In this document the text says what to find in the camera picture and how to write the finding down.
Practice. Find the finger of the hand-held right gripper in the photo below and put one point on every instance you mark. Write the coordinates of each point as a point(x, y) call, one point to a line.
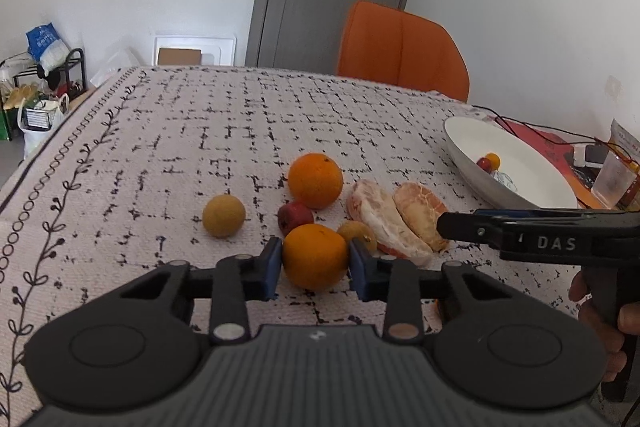
point(465, 229)

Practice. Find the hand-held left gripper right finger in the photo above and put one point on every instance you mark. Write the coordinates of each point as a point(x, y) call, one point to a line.
point(357, 269)

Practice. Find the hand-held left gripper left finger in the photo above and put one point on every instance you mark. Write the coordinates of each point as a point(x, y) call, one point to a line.
point(272, 267)

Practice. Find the small yellow-orange fruit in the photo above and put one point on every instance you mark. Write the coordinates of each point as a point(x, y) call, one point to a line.
point(357, 232)

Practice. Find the large orange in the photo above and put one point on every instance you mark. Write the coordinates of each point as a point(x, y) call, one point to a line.
point(315, 181)
point(315, 257)

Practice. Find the peeled pomelo segment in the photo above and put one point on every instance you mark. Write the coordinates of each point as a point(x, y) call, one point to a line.
point(380, 222)
point(417, 207)

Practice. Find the small red fruit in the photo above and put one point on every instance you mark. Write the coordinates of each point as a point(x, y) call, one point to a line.
point(294, 216)

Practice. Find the yellow-brown round fruit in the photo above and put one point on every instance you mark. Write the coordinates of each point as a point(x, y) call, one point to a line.
point(224, 216)

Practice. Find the white plate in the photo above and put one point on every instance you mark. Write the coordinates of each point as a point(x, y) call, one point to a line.
point(525, 167)

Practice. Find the person's right hand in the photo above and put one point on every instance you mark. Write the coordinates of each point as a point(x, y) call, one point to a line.
point(585, 302)

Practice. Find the tiny red fruit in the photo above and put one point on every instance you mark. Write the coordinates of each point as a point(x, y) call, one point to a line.
point(483, 165)

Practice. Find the tiny orange fruit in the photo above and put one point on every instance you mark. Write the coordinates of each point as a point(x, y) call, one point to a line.
point(494, 160)

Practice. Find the clear plastic cup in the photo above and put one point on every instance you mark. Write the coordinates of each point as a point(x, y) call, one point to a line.
point(612, 179)

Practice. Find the white charger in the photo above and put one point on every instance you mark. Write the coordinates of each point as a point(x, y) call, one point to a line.
point(580, 154)

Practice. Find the red and orange mat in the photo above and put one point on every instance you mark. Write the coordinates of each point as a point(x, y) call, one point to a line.
point(550, 148)

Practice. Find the white black-patterned tablecloth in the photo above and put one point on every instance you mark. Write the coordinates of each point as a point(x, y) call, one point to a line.
point(200, 132)

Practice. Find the orange chair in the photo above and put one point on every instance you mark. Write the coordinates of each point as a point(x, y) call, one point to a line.
point(400, 47)

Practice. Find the brown cardboard piece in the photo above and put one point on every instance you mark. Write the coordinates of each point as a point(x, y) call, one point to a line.
point(179, 57)

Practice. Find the clear plastic bag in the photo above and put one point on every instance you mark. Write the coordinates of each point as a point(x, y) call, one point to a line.
point(120, 69)

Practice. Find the white shopping bag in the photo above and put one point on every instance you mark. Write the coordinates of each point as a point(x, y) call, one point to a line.
point(37, 137)

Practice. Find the black metal rack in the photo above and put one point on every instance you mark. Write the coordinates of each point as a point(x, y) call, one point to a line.
point(75, 67)

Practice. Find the blue and white bag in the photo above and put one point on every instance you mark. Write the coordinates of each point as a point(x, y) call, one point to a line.
point(45, 47)

